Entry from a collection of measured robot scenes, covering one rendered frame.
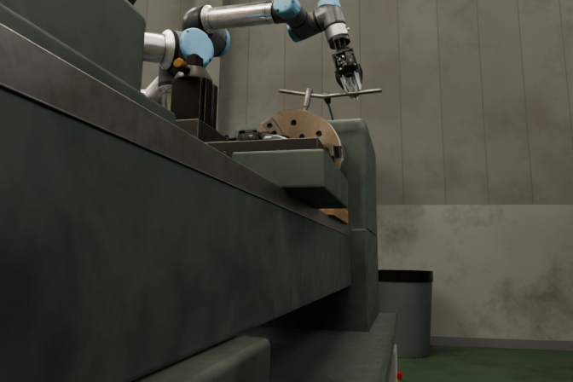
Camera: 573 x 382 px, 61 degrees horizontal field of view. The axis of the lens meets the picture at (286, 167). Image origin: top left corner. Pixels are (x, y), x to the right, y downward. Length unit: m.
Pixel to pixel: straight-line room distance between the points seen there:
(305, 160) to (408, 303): 3.53
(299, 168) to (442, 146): 4.41
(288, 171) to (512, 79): 4.81
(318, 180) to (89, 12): 0.39
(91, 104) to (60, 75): 0.03
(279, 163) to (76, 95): 0.48
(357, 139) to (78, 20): 1.32
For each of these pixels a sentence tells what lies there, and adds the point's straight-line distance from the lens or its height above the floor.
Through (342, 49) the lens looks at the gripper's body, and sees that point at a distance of 1.66.
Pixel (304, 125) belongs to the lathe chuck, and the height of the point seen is 1.18.
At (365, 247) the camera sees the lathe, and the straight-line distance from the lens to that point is 1.64.
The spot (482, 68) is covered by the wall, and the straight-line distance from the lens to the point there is 5.42.
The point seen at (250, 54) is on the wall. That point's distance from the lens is 5.49.
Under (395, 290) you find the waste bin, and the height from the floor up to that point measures 0.53.
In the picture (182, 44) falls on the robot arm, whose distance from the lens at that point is 1.47.
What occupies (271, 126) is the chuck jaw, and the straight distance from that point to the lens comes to 1.55.
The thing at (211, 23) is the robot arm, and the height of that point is 1.55.
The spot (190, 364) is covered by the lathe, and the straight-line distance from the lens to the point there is 0.42.
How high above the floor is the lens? 0.76
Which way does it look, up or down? 11 degrees up
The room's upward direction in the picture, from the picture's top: 1 degrees clockwise
